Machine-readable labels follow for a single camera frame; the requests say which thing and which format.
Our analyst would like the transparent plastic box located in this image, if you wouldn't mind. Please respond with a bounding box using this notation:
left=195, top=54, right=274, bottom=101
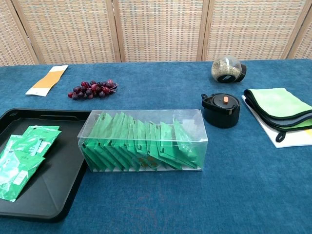
left=77, top=109, right=208, bottom=173

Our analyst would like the black plastic tray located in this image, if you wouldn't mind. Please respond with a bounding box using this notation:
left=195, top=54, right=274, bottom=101
left=0, top=109, right=92, bottom=223

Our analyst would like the green sachet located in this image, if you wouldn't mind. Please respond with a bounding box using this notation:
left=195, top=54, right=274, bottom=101
left=24, top=125, right=61, bottom=145
left=0, top=136, right=18, bottom=171
left=0, top=150, right=46, bottom=202
left=172, top=118, right=198, bottom=169
left=82, top=111, right=112, bottom=169
left=158, top=121, right=184, bottom=170
left=9, top=133, right=59, bottom=157

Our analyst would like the black bottle cap orange button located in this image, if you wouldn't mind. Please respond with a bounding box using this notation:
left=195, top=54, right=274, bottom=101
left=201, top=93, right=241, bottom=129

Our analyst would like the dark red grape bunch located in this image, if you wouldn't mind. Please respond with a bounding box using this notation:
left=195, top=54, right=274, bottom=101
left=68, top=79, right=119, bottom=100

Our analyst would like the blue table cloth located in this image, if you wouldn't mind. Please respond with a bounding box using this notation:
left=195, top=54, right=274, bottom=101
left=0, top=58, right=312, bottom=234

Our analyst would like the glass jar with black lid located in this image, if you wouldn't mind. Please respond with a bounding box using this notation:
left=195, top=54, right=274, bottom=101
left=211, top=55, right=247, bottom=83

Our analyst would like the wicker folding screen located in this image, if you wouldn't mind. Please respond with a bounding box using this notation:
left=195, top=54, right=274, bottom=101
left=0, top=0, right=312, bottom=66

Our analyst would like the orange white paper packet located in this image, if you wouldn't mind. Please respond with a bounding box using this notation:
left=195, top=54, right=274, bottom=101
left=25, top=64, right=69, bottom=97

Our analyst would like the green grey microfiber cloth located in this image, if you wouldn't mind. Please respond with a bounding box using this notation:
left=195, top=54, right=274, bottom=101
left=243, top=87, right=312, bottom=143

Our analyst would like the white paper sheet yellow corner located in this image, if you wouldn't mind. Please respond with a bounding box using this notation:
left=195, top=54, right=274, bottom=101
left=241, top=95, right=312, bottom=149

